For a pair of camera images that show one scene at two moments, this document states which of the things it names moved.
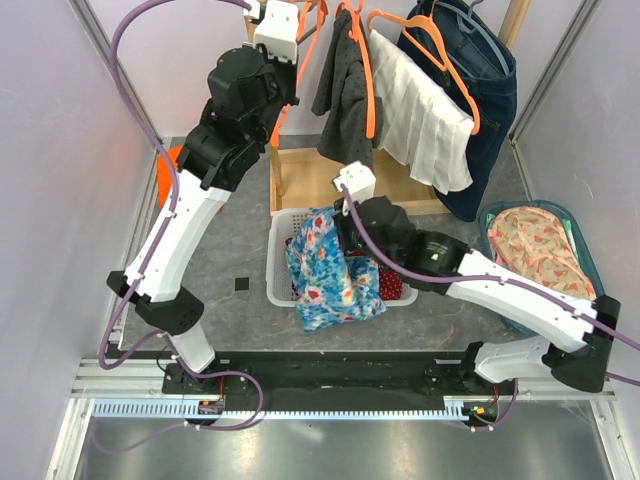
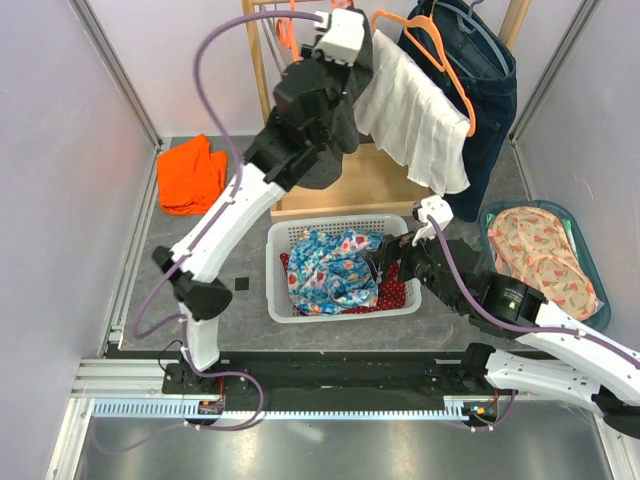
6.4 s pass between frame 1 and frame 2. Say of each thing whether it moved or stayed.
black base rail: stayed
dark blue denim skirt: stayed
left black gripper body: moved
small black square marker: stayed
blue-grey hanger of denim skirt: stayed
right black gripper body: moved
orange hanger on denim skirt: stayed
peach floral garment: stayed
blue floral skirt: moved
